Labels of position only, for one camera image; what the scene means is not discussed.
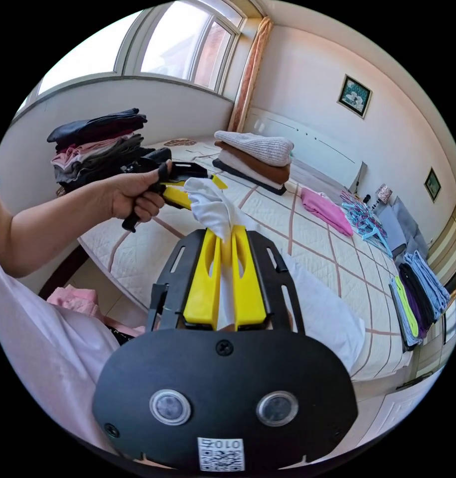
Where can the large framed flower picture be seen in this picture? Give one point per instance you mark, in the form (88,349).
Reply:
(355,96)

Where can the dark clothes pile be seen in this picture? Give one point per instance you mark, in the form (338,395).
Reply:
(97,142)

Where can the white striped short sleeve shirt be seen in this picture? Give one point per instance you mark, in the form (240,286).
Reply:
(212,209)

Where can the person's left hand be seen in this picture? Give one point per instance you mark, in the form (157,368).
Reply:
(130,194)

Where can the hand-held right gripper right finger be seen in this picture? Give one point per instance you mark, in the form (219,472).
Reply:
(219,183)

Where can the white door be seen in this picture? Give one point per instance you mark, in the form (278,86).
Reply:
(396,410)

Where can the bed with cream quilt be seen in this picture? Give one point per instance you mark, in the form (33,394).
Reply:
(317,261)

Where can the pink patterned curtain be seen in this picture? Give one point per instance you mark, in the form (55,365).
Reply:
(250,74)

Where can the small patterned table lamp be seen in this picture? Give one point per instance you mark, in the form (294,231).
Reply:
(383,193)

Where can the gray garment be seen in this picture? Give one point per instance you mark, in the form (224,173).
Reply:
(394,224)

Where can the blue and purple clothes pile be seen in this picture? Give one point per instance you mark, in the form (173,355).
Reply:
(424,284)

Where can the wood trimmed wardrobe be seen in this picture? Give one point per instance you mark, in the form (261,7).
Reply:
(450,231)

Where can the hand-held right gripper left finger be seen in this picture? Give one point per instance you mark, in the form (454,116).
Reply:
(177,197)

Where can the heap of clothes hangers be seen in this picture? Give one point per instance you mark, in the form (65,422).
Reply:
(366,220)

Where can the pink clothes heap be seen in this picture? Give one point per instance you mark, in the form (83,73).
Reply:
(82,298)

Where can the knit and brown clothes pile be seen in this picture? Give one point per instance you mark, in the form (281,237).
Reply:
(257,149)

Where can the pink folded garment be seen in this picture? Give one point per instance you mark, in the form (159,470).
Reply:
(325,211)

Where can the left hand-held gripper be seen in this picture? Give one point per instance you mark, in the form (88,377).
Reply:
(186,170)

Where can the window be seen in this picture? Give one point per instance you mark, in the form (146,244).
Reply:
(175,41)

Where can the small framed picture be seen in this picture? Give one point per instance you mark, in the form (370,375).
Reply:
(432,184)

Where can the person's left forearm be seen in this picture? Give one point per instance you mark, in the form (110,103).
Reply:
(44,235)

